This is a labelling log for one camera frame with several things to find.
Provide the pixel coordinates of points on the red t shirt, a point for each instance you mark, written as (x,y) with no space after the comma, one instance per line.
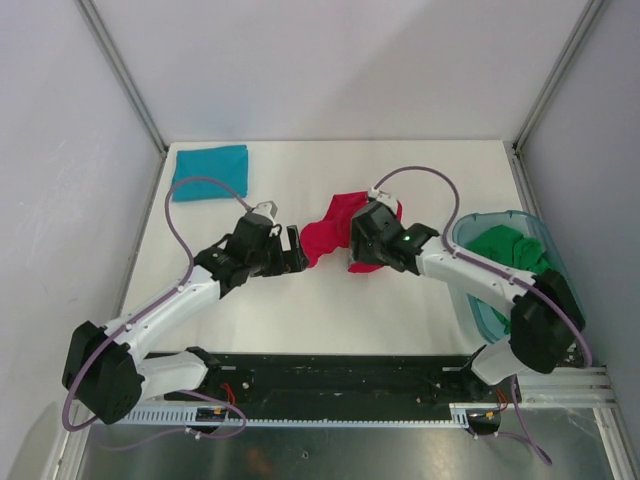
(323,237)

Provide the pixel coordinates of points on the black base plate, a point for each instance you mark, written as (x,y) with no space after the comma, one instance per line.
(439,379)

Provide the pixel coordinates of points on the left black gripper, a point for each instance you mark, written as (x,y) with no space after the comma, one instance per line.
(296,260)

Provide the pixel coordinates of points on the folded teal t shirt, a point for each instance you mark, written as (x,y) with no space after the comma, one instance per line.
(227,164)

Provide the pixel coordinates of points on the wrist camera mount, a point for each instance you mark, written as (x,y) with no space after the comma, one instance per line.
(375,194)
(266,209)

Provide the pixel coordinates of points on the aluminium frame post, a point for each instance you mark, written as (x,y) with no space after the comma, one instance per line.
(114,59)
(585,24)

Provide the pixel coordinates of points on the right aluminium frame post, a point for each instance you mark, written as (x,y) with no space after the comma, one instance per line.
(585,24)

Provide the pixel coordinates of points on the white slotted cable duct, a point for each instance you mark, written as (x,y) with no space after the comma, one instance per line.
(203,416)

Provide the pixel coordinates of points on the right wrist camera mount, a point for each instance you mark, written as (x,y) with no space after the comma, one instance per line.
(375,194)

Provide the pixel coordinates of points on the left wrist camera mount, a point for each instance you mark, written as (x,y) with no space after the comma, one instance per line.
(266,209)

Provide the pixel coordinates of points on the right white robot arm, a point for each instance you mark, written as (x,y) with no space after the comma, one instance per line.
(544,315)

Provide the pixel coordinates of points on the green t shirt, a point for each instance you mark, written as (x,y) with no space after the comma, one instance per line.
(511,248)

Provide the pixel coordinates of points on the translucent blue plastic bin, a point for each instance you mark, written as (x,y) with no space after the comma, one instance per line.
(471,225)

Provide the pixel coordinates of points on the left aluminium frame post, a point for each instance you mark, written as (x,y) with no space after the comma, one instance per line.
(114,59)

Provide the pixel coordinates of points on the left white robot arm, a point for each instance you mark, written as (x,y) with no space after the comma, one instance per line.
(109,368)

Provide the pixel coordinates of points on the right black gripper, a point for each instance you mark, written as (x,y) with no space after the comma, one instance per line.
(358,247)

